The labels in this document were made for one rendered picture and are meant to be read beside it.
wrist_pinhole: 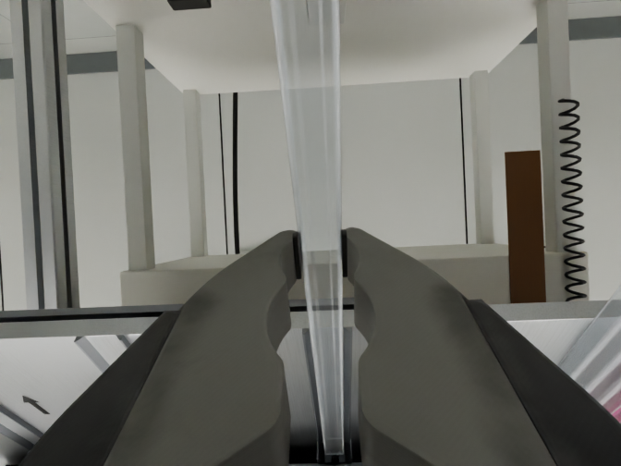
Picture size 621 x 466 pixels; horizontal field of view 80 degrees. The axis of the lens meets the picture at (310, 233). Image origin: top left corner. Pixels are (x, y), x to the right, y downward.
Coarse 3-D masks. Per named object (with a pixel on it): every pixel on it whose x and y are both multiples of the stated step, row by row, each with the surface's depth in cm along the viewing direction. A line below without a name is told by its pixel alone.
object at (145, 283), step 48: (144, 96) 60; (192, 96) 85; (480, 96) 82; (144, 144) 59; (192, 144) 85; (480, 144) 82; (144, 192) 58; (192, 192) 85; (480, 192) 82; (144, 240) 58; (192, 240) 85; (480, 240) 83; (576, 240) 55; (144, 288) 57; (192, 288) 57; (480, 288) 55; (576, 288) 54
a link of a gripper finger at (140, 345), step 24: (168, 312) 9; (144, 336) 8; (120, 360) 7; (144, 360) 7; (96, 384) 7; (120, 384) 7; (72, 408) 7; (96, 408) 6; (120, 408) 6; (48, 432) 6; (72, 432) 6; (96, 432) 6; (48, 456) 6; (72, 456) 6; (96, 456) 6
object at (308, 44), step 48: (288, 0) 7; (336, 0) 7; (288, 48) 8; (336, 48) 8; (288, 96) 9; (336, 96) 9; (288, 144) 10; (336, 144) 10; (336, 192) 11; (336, 240) 12; (336, 288) 14; (336, 336) 16; (336, 384) 19; (336, 432) 24
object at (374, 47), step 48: (96, 0) 51; (144, 0) 52; (240, 0) 53; (384, 0) 55; (432, 0) 55; (480, 0) 56; (528, 0) 56; (144, 48) 65; (192, 48) 66; (240, 48) 67; (384, 48) 69; (432, 48) 70; (480, 48) 71
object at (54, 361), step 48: (0, 336) 18; (48, 336) 18; (96, 336) 18; (288, 336) 18; (528, 336) 18; (576, 336) 18; (0, 384) 22; (48, 384) 22; (288, 384) 22; (0, 432) 26
